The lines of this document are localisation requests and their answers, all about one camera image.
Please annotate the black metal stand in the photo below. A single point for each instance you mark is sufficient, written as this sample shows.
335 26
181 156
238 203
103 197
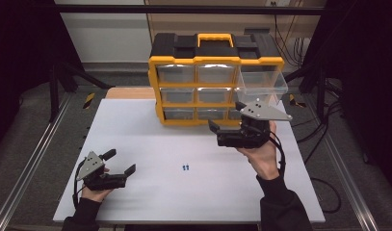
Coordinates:
54 93
320 93

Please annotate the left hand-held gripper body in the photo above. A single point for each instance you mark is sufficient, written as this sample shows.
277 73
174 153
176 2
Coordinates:
103 183

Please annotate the clear plastic storage drawer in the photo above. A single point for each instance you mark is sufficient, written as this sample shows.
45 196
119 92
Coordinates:
262 80

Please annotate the person's right hand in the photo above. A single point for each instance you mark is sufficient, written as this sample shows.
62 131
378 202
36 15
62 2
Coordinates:
264 160

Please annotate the black horizontal frame bar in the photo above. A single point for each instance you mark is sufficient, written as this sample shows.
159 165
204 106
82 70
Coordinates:
184 9

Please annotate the yellow black tape strip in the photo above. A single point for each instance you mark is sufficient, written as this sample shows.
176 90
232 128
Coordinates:
89 100
293 101

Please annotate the white wall outlet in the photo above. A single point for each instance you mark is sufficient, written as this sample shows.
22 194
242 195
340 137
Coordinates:
277 3

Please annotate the person's left hand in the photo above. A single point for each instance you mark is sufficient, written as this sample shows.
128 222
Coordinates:
95 194

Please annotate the grid of clear drawers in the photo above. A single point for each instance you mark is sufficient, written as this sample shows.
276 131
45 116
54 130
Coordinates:
214 74

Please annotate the aluminium floor rail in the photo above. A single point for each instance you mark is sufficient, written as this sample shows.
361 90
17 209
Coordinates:
33 154
347 179

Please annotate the black curtain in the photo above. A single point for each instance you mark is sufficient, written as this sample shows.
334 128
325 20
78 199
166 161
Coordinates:
20 48
370 80

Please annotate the yellow black organizer cabinet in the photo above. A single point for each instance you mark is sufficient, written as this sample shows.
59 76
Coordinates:
216 48

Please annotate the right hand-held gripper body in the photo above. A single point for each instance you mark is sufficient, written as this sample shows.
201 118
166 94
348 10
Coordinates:
241 134

